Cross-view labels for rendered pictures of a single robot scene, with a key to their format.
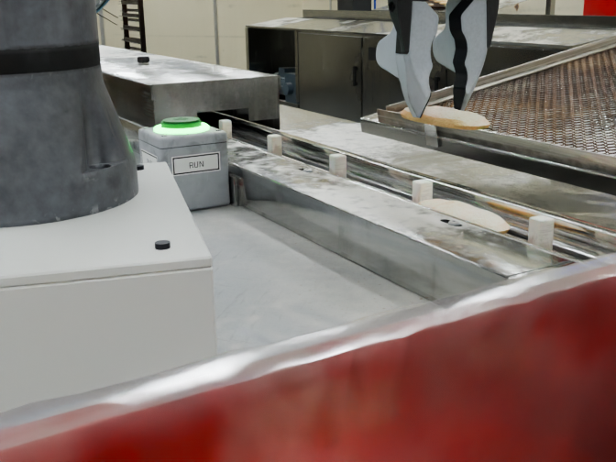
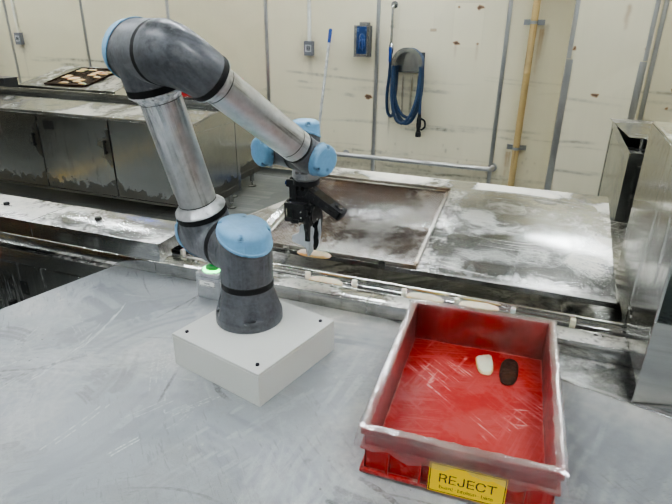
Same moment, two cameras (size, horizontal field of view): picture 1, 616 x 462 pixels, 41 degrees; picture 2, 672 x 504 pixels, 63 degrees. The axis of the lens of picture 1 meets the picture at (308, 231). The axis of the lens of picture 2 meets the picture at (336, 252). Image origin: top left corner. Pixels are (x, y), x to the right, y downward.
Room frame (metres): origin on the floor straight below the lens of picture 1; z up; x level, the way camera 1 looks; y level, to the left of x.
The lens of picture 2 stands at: (-0.42, 0.75, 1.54)
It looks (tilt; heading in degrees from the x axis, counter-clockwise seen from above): 24 degrees down; 319
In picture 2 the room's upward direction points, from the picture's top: 1 degrees clockwise
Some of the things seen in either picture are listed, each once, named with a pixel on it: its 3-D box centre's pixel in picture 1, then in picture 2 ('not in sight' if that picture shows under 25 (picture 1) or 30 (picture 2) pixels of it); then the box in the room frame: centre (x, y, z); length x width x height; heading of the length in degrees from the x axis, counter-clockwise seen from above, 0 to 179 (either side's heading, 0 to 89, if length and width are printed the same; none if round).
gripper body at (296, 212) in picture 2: not in sight; (304, 200); (0.70, -0.10, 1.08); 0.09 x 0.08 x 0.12; 29
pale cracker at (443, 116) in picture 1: (443, 115); (314, 253); (0.67, -0.11, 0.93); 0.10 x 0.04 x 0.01; 29
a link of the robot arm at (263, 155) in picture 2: not in sight; (279, 149); (0.66, 0.00, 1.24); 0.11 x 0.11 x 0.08; 5
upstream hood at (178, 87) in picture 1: (91, 69); (25, 216); (1.61, 0.41, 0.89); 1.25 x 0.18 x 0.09; 29
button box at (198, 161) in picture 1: (187, 182); (215, 286); (0.82, 0.12, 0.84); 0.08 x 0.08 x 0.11; 29
